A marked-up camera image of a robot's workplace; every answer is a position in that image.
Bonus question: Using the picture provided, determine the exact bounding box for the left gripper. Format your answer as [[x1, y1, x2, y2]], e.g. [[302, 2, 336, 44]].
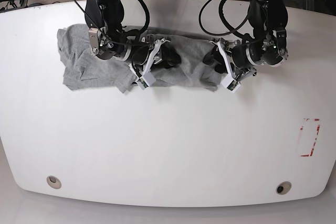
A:
[[203, 40, 288, 74]]

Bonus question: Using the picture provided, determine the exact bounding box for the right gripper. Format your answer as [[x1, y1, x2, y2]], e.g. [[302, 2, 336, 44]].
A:
[[91, 41, 182, 69]]

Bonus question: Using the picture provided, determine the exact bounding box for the grey Hugging Face T-shirt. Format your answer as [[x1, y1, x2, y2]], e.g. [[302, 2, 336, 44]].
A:
[[57, 24, 222, 93]]

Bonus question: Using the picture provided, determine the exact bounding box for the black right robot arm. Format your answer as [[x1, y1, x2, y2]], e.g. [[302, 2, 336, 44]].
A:
[[80, 0, 182, 70]]

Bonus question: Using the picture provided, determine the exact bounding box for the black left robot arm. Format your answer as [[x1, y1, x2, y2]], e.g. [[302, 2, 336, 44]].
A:
[[218, 0, 288, 75]]

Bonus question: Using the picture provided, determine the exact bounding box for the red tape rectangle marking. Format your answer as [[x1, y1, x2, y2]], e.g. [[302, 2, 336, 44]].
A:
[[297, 118, 321, 157]]

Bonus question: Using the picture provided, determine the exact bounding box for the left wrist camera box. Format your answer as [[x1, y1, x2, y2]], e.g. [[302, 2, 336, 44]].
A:
[[221, 75, 241, 93]]

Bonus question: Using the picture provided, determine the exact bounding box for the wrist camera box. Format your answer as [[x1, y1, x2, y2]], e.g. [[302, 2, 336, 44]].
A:
[[221, 75, 241, 93], [135, 72, 156, 90]]

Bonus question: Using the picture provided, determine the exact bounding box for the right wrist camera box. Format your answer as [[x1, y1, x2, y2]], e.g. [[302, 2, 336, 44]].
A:
[[135, 72, 156, 90]]

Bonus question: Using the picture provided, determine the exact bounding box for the right table cable grommet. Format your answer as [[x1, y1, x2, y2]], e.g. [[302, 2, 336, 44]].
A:
[[276, 181, 292, 195]]

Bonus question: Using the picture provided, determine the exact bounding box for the table cable grommet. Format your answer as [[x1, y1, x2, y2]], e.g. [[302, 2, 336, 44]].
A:
[[276, 181, 292, 195], [46, 176, 61, 189]]

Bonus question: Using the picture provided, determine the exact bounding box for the left table cable grommet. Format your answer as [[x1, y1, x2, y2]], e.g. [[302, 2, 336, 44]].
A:
[[46, 176, 61, 189]]

